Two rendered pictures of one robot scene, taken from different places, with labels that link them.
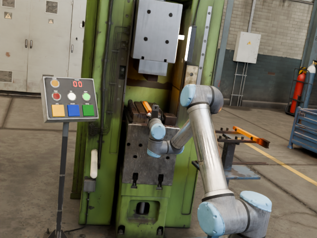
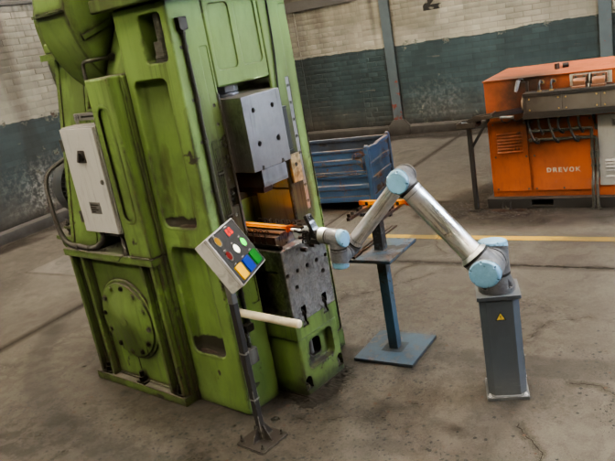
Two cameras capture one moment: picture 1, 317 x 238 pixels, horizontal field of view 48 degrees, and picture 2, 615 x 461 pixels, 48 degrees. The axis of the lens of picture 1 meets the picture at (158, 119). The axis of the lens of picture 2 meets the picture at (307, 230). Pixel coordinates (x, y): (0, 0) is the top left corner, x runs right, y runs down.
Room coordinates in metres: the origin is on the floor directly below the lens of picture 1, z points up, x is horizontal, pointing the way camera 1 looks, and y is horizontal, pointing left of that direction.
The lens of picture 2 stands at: (-0.57, 2.21, 2.08)
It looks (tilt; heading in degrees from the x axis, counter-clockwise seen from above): 17 degrees down; 323
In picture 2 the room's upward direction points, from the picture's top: 10 degrees counter-clockwise
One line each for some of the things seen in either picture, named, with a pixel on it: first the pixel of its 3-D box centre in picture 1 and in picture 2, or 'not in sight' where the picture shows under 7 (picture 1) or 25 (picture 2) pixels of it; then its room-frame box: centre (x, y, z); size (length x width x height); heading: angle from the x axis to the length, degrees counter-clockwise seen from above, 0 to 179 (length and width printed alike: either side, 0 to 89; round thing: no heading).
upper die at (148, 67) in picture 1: (148, 64); (248, 174); (2.69, 0.12, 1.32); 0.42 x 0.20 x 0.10; 11
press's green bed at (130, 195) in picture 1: (139, 196); (286, 340); (2.71, 0.07, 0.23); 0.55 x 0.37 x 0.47; 11
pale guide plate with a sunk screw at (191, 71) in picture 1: (190, 77); (296, 167); (2.67, -0.20, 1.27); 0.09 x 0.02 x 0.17; 101
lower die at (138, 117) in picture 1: (143, 111); (260, 233); (2.69, 0.12, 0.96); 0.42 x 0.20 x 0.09; 11
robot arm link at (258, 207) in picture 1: (251, 212); (493, 255); (1.53, -0.49, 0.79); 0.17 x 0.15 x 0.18; 116
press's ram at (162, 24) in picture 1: (158, 32); (244, 129); (2.70, 0.08, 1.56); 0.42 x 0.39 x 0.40; 11
